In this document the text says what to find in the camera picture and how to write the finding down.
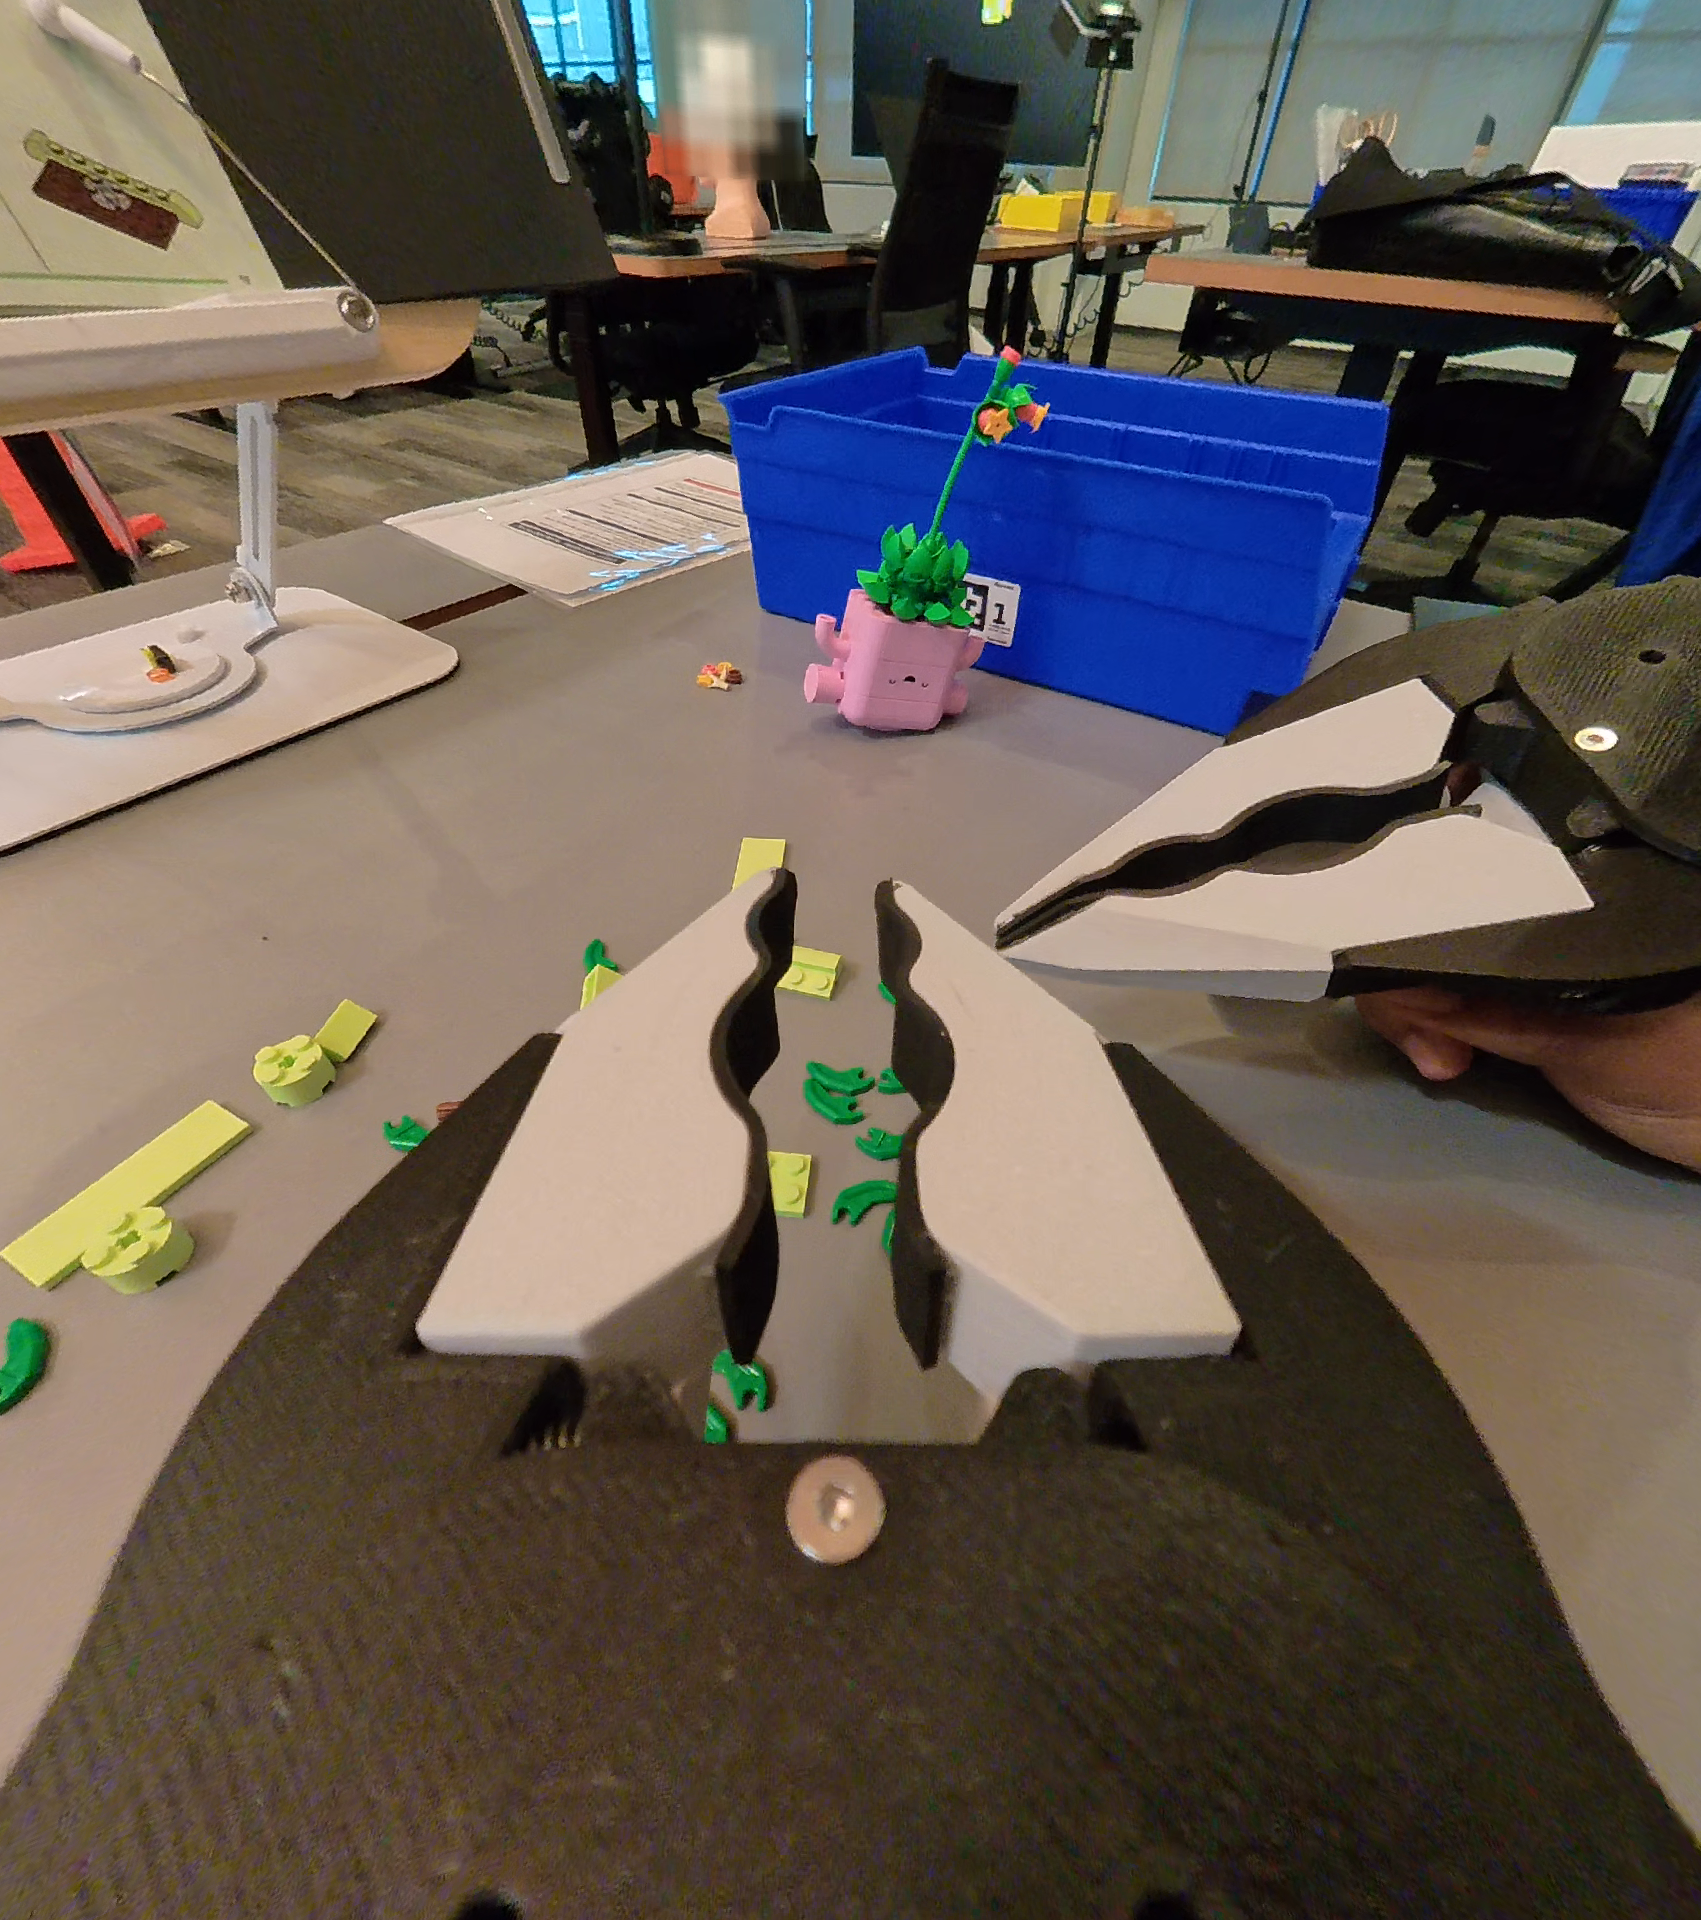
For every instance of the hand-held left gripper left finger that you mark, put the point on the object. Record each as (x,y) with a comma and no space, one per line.
(594,1184)

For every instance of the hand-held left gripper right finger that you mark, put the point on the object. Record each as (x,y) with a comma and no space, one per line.
(1061,1184)

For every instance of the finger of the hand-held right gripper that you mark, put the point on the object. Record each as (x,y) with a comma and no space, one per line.
(1360,915)
(1286,759)

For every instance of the person's right hand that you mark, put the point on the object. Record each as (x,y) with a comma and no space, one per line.
(1690,1080)

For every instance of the scattered green leaf bricks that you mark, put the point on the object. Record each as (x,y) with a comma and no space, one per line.
(838,1089)

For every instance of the blue plastic storage bin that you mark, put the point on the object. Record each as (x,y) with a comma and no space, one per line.
(1151,525)

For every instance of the white printed tag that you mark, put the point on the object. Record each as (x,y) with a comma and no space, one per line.
(996,613)

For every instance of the pink toy brick flower pot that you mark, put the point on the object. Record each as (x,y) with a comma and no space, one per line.
(903,674)

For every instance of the scattered lime green bricks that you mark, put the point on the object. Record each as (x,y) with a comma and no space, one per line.
(131,1184)

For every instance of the wooden desk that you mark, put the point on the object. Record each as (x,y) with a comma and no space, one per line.
(1315,284)

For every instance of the small orange brick piece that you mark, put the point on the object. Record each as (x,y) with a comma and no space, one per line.
(719,674)

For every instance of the black bag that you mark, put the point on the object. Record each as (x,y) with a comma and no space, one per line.
(1480,225)

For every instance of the white book stand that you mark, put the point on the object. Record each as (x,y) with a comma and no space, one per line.
(341,660)

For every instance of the yellow box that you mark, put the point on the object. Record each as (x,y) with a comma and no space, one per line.
(1061,208)

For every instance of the black office chair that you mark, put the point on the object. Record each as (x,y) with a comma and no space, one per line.
(940,211)

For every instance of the laminated instruction sheet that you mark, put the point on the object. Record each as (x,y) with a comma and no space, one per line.
(594,525)

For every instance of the small dark brick piece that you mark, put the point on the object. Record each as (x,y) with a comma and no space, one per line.
(158,663)

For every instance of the red floor stand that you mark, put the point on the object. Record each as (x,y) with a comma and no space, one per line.
(54,503)

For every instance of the brick building instruction booklet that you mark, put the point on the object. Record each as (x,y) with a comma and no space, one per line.
(25,165)

